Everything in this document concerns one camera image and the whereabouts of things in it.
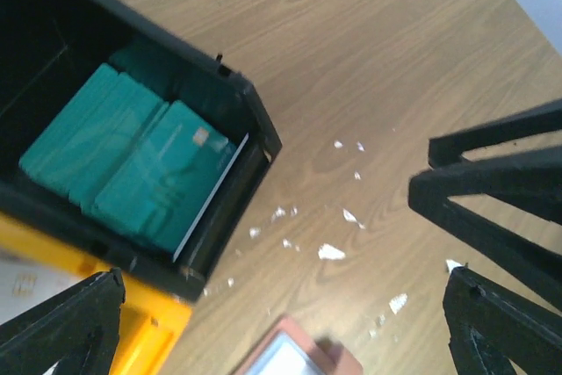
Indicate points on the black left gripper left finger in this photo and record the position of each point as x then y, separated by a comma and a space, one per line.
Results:
74, 332

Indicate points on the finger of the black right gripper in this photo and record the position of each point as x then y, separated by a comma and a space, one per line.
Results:
448, 149
508, 208

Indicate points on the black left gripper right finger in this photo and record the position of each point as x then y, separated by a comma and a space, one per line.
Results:
492, 329

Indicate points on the pink leather card holder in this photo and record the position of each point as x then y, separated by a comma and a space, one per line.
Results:
286, 348

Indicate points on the white patterned card stack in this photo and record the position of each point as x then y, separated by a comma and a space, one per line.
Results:
25, 284

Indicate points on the teal card stack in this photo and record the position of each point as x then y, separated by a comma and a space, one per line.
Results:
131, 154

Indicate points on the black bin with teal cards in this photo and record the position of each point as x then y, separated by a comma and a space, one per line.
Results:
49, 49

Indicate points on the yellow plastic bin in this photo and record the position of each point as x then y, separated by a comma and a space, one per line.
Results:
151, 321

